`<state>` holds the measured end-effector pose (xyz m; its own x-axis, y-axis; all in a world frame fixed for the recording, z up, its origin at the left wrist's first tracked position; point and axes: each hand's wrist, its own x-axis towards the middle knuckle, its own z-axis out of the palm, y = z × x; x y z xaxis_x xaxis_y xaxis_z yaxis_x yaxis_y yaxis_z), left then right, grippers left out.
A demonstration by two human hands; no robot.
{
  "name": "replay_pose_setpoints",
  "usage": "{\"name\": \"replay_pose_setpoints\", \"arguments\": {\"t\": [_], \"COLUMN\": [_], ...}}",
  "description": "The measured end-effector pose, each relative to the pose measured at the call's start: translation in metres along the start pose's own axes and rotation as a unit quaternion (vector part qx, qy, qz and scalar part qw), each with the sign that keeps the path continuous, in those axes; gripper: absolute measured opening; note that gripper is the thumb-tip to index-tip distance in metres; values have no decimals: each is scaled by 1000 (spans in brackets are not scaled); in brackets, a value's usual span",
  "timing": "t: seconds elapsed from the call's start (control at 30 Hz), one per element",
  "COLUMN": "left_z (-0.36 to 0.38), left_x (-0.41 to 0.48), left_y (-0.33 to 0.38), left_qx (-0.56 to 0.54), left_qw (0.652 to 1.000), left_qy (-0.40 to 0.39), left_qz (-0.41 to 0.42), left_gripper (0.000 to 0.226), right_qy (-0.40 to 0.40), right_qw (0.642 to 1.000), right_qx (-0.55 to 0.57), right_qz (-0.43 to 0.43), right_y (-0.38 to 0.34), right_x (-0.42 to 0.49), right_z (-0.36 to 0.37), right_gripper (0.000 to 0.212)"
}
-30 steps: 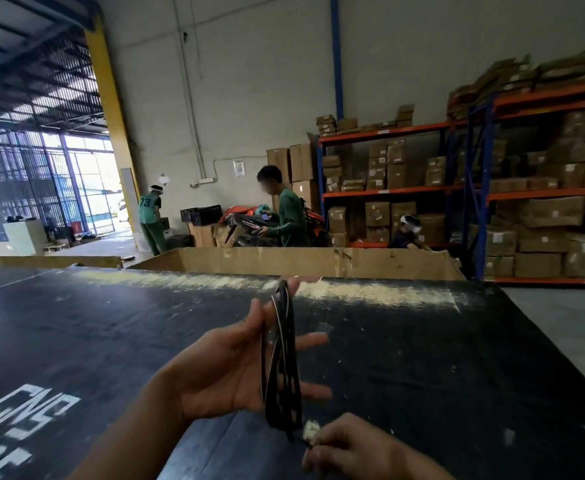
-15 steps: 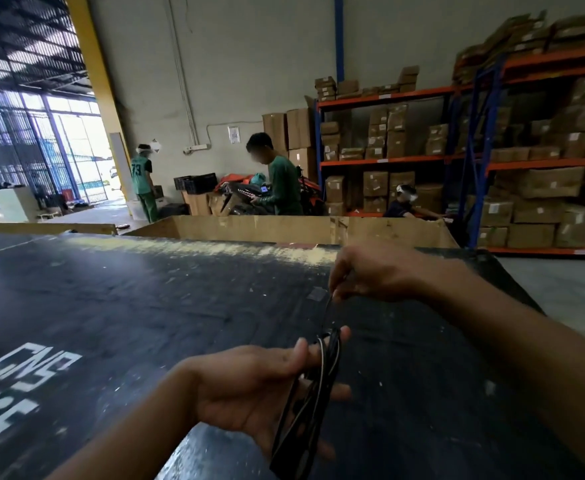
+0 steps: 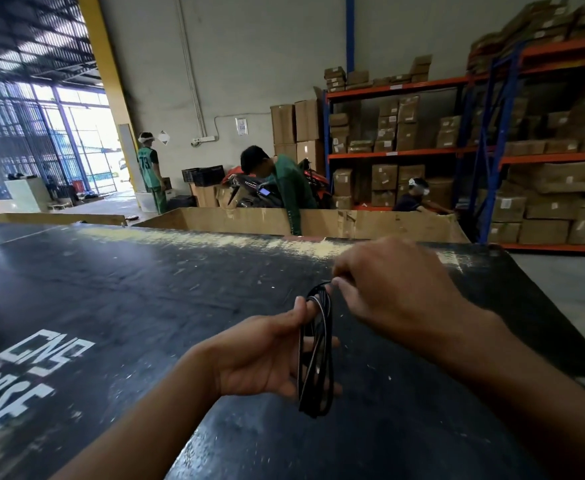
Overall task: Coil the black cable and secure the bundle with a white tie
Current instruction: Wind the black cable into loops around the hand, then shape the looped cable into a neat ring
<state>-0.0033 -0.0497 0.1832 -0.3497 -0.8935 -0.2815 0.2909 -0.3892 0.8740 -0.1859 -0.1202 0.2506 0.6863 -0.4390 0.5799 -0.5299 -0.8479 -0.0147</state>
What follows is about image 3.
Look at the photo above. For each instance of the person's right hand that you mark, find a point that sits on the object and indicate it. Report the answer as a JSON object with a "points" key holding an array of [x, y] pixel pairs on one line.
{"points": [[402, 289]]}

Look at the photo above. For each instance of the person's left hand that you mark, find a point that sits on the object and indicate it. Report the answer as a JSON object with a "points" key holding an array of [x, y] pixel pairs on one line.
{"points": [[257, 359]]}

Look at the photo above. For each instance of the person's right forearm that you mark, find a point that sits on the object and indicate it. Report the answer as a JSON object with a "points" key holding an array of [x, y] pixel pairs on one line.
{"points": [[537, 404]]}

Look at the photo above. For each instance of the person's left forearm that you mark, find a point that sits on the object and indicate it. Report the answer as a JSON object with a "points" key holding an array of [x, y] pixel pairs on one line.
{"points": [[142, 434]]}

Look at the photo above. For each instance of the cardboard boxes on narrow rack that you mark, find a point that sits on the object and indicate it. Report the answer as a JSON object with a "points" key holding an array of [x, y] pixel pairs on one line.
{"points": [[383, 175]]}

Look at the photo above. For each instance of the black motorcycle with red parts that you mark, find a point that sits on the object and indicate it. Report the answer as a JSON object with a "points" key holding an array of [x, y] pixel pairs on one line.
{"points": [[322, 187]]}

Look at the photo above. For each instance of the large cardboard bin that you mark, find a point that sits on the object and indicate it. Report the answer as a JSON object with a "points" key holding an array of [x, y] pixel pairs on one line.
{"points": [[212, 222]]}

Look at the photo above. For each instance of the open cardboard boxes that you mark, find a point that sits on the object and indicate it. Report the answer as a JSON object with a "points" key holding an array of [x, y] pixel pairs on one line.
{"points": [[205, 194]]}

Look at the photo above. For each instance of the shelves of cardboard boxes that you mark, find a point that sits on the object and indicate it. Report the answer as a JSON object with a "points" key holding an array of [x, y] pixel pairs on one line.
{"points": [[557, 177]]}

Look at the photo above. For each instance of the white plastic tub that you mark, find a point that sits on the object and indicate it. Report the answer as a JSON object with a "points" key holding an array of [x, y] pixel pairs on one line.
{"points": [[145, 202]]}

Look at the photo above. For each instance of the stack of tall cardboard boxes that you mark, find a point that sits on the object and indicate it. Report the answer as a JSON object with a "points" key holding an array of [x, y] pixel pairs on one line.
{"points": [[307, 119]]}

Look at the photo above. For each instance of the narrow blue orange shelf rack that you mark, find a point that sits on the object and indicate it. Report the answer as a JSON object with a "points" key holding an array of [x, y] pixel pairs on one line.
{"points": [[372, 90]]}

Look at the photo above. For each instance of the white socket box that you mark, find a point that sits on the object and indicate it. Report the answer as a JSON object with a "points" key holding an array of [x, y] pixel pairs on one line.
{"points": [[203, 140]]}

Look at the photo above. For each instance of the white paper notice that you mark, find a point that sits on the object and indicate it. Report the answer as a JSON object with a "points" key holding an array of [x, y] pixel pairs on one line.
{"points": [[241, 126]]}

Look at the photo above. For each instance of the white diamond sign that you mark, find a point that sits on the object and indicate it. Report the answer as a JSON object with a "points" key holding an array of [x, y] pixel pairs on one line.
{"points": [[163, 137]]}

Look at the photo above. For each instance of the white flat panel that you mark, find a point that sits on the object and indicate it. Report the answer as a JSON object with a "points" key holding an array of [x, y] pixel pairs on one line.
{"points": [[128, 154]]}

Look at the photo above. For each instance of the flat wooden board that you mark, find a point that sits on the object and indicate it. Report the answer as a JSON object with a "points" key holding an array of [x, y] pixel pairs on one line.
{"points": [[57, 219]]}

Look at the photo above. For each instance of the blue steel pillar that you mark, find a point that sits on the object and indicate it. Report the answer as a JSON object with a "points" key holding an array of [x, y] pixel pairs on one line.
{"points": [[350, 29]]}

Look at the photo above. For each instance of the white cabinet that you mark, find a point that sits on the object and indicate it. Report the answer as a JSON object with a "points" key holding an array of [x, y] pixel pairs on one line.
{"points": [[27, 194]]}

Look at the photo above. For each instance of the grey conduit pipe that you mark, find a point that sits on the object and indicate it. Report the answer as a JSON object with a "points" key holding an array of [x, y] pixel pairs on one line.
{"points": [[190, 59]]}

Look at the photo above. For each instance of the blue metal gate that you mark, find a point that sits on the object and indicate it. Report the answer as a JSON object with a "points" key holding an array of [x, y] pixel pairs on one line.
{"points": [[17, 139]]}

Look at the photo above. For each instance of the yellow door post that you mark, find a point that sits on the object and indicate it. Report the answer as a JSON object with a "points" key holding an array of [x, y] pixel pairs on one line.
{"points": [[107, 59]]}

